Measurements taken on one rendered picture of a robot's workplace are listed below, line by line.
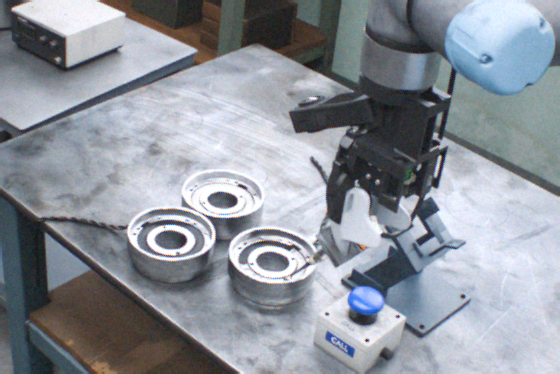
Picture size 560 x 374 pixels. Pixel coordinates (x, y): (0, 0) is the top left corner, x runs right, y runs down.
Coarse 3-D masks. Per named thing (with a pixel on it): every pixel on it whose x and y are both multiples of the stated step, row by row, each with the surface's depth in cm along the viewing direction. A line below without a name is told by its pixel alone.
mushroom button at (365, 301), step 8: (360, 288) 101; (368, 288) 101; (352, 296) 100; (360, 296) 100; (368, 296) 100; (376, 296) 100; (352, 304) 99; (360, 304) 99; (368, 304) 99; (376, 304) 99; (360, 312) 99; (368, 312) 99; (376, 312) 99
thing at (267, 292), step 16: (240, 240) 112; (256, 240) 113; (288, 240) 114; (304, 240) 113; (256, 256) 111; (272, 256) 112; (288, 256) 111; (304, 256) 112; (240, 272) 107; (256, 272) 108; (272, 272) 109; (288, 272) 109; (240, 288) 108; (256, 288) 106; (272, 288) 106; (288, 288) 106; (304, 288) 108; (272, 304) 108
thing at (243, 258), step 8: (264, 240) 114; (272, 240) 114; (280, 240) 114; (240, 248) 112; (248, 248) 112; (256, 248) 112; (288, 248) 113; (296, 248) 113; (240, 256) 111; (248, 256) 111; (248, 264) 110
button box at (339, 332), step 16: (336, 304) 103; (384, 304) 103; (320, 320) 101; (336, 320) 101; (352, 320) 101; (368, 320) 100; (384, 320) 101; (400, 320) 102; (320, 336) 102; (336, 336) 100; (352, 336) 99; (368, 336) 99; (384, 336) 100; (400, 336) 103; (336, 352) 101; (352, 352) 100; (368, 352) 98; (384, 352) 101; (352, 368) 101; (368, 368) 101
